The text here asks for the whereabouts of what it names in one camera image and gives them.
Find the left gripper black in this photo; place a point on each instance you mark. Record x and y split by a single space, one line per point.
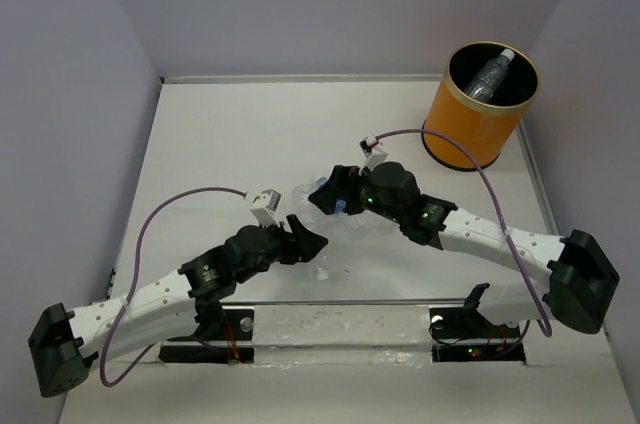
303 246

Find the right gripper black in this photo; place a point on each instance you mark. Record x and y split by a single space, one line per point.
344 182

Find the clear bottle white cap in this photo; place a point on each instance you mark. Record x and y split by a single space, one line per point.
314 220

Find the blue label bottle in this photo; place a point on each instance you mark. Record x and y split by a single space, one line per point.
327 198

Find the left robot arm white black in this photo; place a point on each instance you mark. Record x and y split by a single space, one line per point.
66 345

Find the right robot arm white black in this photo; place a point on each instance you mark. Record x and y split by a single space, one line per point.
566 278

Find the orange cylindrical bin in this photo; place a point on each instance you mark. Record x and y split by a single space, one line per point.
480 128

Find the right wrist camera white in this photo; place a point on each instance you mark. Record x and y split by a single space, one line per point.
374 154

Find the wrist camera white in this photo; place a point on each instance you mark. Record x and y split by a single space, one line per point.
374 154
264 205

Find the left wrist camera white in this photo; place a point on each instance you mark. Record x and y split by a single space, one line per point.
264 205

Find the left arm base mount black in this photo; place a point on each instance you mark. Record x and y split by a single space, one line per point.
230 343

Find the metal rail back edge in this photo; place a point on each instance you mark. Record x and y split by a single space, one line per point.
297 78

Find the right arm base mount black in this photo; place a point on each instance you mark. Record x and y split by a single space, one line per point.
462 335

